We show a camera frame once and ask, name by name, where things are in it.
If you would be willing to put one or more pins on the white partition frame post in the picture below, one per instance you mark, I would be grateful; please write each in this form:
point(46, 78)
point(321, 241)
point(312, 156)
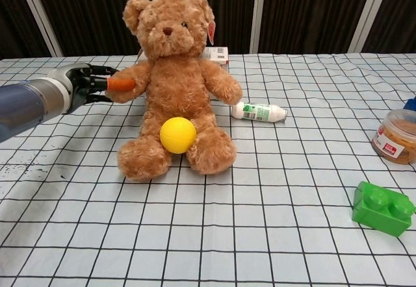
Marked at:
point(40, 16)
point(259, 14)
point(365, 14)

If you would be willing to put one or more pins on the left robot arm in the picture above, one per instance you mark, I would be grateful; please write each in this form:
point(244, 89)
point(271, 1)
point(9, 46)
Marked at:
point(29, 106)

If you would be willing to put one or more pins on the red pointed object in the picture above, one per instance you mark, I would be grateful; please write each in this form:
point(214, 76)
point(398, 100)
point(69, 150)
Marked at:
point(212, 32)

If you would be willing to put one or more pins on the clear plastic snack jar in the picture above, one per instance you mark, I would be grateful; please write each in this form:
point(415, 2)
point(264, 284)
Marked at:
point(397, 136)

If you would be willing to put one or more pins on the checkered tablecloth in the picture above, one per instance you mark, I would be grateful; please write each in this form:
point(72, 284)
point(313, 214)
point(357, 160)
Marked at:
point(227, 222)

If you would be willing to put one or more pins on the green toy building brick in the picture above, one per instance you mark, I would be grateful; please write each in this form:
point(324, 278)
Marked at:
point(382, 210)

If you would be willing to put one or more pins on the blue object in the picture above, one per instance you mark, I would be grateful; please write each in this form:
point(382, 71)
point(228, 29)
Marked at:
point(411, 103)

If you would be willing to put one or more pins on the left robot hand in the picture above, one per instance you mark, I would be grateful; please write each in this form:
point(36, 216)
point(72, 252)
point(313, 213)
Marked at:
point(83, 80)

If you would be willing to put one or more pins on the yellow ball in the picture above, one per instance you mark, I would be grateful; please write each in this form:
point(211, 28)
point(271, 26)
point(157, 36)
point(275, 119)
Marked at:
point(177, 135)

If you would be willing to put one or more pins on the white cardboard box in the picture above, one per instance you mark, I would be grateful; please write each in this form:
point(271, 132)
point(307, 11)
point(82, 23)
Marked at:
point(218, 54)

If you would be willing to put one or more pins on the brown plush teddy bear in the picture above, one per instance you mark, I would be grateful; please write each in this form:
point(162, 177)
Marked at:
point(178, 85)

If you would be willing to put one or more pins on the white green-labelled plastic bottle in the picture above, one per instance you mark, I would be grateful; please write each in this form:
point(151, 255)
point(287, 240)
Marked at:
point(258, 112)

